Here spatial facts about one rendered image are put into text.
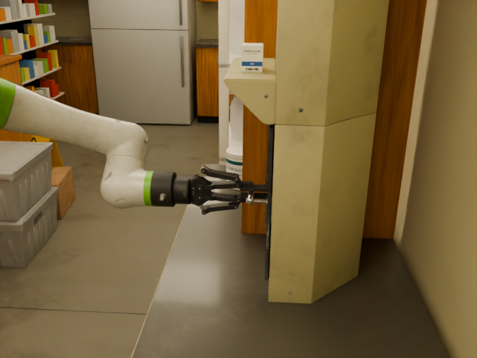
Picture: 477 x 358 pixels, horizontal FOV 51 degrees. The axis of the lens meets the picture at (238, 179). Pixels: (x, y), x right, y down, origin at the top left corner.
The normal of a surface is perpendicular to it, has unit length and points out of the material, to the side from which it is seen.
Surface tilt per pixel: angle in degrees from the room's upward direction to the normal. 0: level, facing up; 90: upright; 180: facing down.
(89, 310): 0
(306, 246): 90
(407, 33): 90
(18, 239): 95
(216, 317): 0
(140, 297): 0
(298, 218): 90
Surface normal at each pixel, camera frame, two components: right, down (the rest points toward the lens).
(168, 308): 0.01, -0.93
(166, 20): -0.06, 0.37
